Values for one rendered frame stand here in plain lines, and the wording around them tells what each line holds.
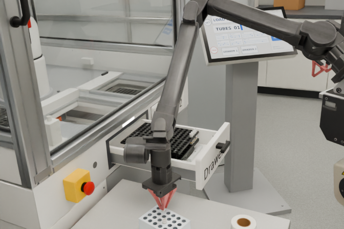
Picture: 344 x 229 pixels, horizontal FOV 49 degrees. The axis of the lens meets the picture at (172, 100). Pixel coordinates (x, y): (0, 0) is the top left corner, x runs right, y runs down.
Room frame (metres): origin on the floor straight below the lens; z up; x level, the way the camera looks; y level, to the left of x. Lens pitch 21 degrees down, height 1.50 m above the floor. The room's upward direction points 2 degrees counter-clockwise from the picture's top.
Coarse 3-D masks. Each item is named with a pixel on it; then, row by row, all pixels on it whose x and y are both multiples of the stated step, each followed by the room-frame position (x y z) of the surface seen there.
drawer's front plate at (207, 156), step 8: (224, 128) 1.18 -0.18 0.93; (216, 136) 1.12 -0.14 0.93; (224, 136) 1.18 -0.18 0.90; (208, 144) 1.07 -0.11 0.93; (216, 144) 1.10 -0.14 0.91; (208, 152) 1.03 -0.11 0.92; (216, 152) 1.10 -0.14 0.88; (200, 160) 0.98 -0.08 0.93; (208, 160) 1.03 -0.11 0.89; (216, 160) 1.10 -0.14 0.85; (200, 168) 0.97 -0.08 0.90; (208, 168) 1.03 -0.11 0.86; (216, 168) 1.10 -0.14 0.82; (200, 176) 0.97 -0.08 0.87; (208, 176) 1.03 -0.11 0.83; (200, 184) 0.97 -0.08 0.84
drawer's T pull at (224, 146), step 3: (228, 141) 1.11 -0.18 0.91; (219, 144) 1.10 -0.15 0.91; (222, 144) 1.10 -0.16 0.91; (225, 144) 1.09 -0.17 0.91; (228, 144) 1.10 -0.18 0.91; (216, 147) 1.09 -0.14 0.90; (219, 147) 1.08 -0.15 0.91; (222, 147) 1.07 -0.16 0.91; (225, 147) 1.07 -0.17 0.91; (222, 150) 1.06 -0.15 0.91; (225, 150) 1.07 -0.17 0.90
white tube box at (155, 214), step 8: (152, 208) 0.93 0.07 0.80; (144, 216) 0.89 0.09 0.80; (152, 216) 0.89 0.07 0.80; (160, 216) 0.89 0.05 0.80; (168, 216) 0.89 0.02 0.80; (176, 216) 0.88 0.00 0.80; (144, 224) 0.87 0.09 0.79; (152, 224) 0.85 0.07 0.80; (160, 224) 0.85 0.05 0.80; (168, 224) 0.85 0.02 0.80; (176, 224) 0.85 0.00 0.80; (184, 224) 0.85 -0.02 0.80
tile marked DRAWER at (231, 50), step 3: (222, 48) 1.98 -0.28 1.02; (225, 48) 1.99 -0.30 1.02; (228, 48) 1.99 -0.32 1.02; (231, 48) 1.99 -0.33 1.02; (234, 48) 1.99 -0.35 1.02; (237, 48) 2.00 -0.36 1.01; (222, 51) 1.97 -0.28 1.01; (225, 51) 1.97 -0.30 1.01; (228, 51) 1.98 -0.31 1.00; (231, 51) 1.98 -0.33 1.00; (234, 51) 1.98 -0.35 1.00; (237, 51) 1.98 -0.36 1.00; (225, 54) 1.96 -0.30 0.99; (228, 54) 1.96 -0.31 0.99; (231, 54) 1.97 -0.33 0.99; (234, 54) 1.97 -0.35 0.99; (237, 54) 1.97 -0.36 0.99
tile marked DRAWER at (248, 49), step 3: (246, 45) 2.01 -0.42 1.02; (249, 45) 2.02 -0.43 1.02; (252, 45) 2.02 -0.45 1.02; (255, 45) 2.02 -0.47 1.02; (243, 48) 2.00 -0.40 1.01; (246, 48) 2.00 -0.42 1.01; (249, 48) 2.00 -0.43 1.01; (252, 48) 2.01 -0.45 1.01; (255, 48) 2.01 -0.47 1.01; (243, 51) 1.99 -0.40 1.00; (246, 51) 1.99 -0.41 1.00; (249, 51) 1.99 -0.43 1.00; (252, 51) 2.00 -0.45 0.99; (255, 51) 2.00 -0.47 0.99; (258, 51) 2.00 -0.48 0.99
